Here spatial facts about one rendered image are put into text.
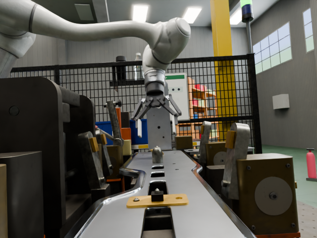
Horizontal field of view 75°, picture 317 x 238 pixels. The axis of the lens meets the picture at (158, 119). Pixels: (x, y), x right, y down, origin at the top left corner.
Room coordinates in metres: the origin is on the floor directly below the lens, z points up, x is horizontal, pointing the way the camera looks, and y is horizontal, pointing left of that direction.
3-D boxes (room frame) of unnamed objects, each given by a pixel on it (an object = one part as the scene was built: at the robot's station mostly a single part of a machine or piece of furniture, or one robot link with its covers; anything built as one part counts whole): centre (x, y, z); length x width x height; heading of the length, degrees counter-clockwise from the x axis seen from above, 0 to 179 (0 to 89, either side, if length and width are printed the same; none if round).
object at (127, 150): (0.84, 0.14, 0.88); 0.04 x 0.04 x 0.37; 0
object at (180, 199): (0.30, 0.01, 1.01); 0.08 x 0.04 x 0.01; 90
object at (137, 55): (1.41, 0.11, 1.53); 0.07 x 0.07 x 0.20
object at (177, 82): (1.32, -0.09, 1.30); 0.23 x 0.02 x 0.31; 90
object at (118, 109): (0.86, 0.17, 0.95); 0.03 x 0.01 x 0.50; 0
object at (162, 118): (1.03, 0.00, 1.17); 0.12 x 0.01 x 0.34; 90
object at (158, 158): (0.64, 0.01, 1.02); 0.03 x 0.03 x 0.07
